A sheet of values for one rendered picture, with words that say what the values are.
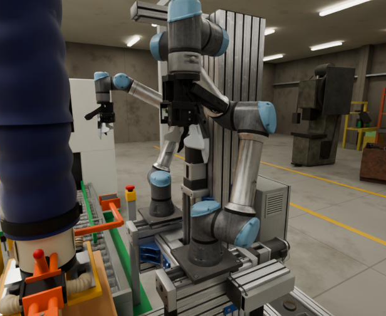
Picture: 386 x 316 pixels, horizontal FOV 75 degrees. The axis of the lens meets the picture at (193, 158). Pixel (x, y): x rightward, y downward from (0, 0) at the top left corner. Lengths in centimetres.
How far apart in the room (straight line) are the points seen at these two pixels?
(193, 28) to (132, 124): 1097
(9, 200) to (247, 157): 76
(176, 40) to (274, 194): 98
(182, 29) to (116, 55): 1096
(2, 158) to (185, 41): 60
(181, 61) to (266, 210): 96
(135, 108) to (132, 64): 183
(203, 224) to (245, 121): 41
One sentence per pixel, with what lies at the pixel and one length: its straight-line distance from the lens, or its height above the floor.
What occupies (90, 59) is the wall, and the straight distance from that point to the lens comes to 1132.
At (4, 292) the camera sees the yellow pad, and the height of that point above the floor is 108.
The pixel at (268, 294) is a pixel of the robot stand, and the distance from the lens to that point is 116.
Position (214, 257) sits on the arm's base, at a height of 107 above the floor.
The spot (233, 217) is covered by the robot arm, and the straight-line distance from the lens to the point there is 92.
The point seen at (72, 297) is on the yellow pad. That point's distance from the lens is 95.
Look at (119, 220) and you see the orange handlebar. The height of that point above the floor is 119.
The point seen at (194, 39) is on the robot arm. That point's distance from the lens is 60.
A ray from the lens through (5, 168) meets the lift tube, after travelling 87.
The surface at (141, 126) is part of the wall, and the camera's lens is 1163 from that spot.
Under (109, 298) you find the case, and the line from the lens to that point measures 112.
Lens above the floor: 165
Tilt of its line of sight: 12 degrees down
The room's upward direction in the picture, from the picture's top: straight up
